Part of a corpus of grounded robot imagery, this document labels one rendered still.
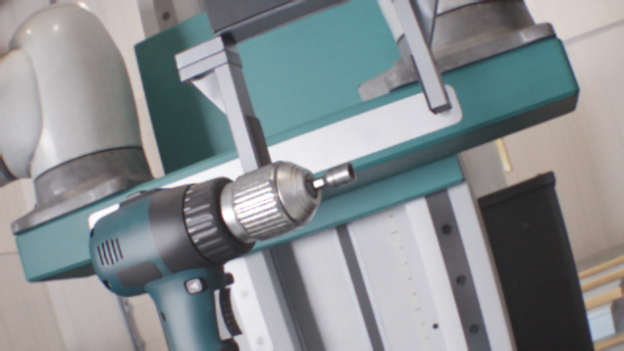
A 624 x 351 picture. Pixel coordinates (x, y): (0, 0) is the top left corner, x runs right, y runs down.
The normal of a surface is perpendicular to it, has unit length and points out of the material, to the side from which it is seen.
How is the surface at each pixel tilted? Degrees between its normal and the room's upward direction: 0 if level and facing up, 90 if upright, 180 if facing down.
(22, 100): 91
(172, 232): 91
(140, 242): 91
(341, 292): 90
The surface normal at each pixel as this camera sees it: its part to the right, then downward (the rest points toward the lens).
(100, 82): 0.62, -0.29
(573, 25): -0.44, 0.01
